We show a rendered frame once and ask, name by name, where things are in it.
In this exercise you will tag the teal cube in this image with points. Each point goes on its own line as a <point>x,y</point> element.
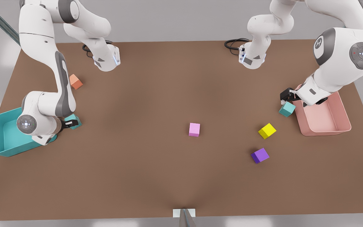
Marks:
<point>287,109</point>
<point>74,121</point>

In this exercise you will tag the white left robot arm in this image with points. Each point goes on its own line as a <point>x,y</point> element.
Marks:
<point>339,56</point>

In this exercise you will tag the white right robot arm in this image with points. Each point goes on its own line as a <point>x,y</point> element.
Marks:
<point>43,104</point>

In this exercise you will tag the yellow cube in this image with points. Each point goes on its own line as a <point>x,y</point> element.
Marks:
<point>267,130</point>

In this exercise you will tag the orange cube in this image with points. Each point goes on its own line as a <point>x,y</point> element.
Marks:
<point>75,82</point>

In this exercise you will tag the pink tray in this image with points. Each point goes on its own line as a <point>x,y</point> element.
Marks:
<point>325,118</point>

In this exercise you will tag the teal tray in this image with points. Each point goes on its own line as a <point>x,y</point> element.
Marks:
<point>2,135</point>

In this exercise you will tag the purple cube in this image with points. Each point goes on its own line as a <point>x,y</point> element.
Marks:
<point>260,155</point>

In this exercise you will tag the pink cube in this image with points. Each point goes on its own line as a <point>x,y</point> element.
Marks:
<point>194,129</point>

